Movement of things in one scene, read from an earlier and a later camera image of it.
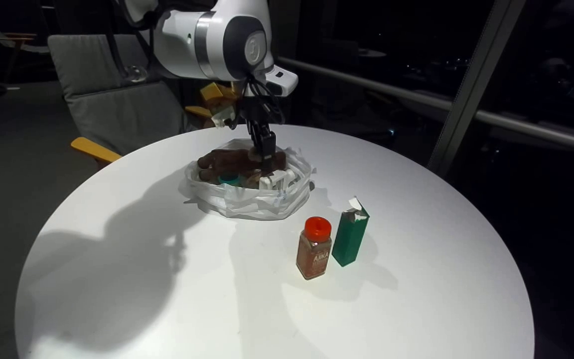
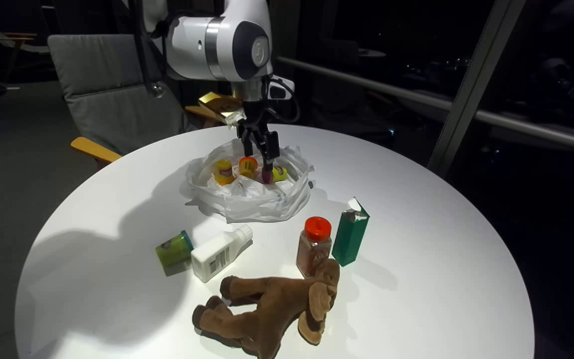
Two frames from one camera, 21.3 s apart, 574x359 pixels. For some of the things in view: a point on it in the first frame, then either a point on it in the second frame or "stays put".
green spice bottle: [352, 232] stays put
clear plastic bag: [264, 204] stays put
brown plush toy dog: [241, 168] to [258, 328]
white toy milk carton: [280, 178] to [219, 256]
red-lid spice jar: [314, 248] stays put
